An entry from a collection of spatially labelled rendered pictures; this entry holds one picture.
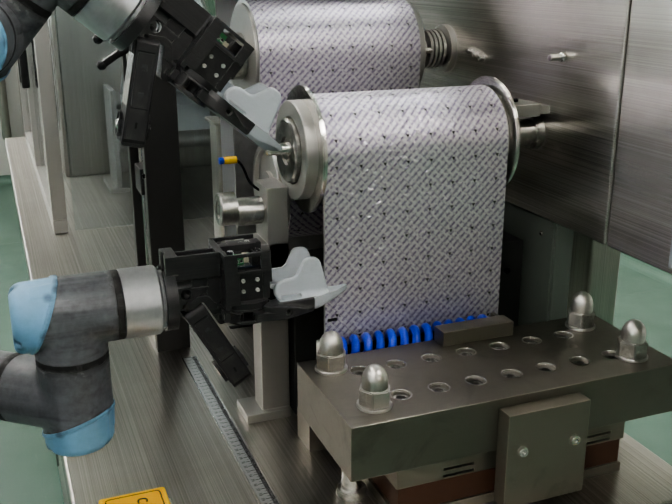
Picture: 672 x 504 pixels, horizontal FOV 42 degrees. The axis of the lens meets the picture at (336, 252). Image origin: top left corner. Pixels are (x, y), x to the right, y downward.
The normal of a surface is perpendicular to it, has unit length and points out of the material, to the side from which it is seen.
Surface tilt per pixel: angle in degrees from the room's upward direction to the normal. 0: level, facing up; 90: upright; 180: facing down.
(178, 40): 90
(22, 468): 0
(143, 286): 44
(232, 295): 90
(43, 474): 0
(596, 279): 90
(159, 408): 0
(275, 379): 90
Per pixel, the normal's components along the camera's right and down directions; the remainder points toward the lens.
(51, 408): -0.33, 0.25
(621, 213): -0.93, 0.11
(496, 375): 0.00, -0.95
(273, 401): 0.37, 0.29
